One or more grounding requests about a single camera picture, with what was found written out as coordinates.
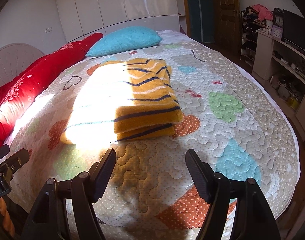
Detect dark wooden door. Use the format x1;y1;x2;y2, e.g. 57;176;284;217
183;0;241;53

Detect turquoise knit pillow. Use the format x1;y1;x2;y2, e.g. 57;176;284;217
85;26;162;57

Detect round dark table clock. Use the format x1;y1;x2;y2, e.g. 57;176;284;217
272;8;284;28

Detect white glossy wardrobe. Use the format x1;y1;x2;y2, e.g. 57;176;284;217
56;0;180;42

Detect purple square clock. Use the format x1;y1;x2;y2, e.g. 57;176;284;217
271;25;283;40

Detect white wall socket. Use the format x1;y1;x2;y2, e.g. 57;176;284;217
44;27;53;33

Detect left hand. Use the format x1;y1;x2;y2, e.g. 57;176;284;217
0;198;15;237

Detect patchwork quilted bedspread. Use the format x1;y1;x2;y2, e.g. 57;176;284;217
10;42;300;239

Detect white shelf unit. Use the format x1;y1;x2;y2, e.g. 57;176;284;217
240;6;305;140

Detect white bed sheet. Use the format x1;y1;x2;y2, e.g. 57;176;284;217
0;29;301;160

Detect black television screen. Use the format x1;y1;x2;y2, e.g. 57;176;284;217
283;10;305;51

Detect long red pillow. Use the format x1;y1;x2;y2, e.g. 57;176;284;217
0;33;103;147

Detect white arched headboard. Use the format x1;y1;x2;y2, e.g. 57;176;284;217
0;43;44;87

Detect yellow striped knit sweater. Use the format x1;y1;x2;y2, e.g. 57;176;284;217
60;59;184;145

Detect pink cloth on shelf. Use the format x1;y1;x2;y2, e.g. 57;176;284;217
252;4;273;22

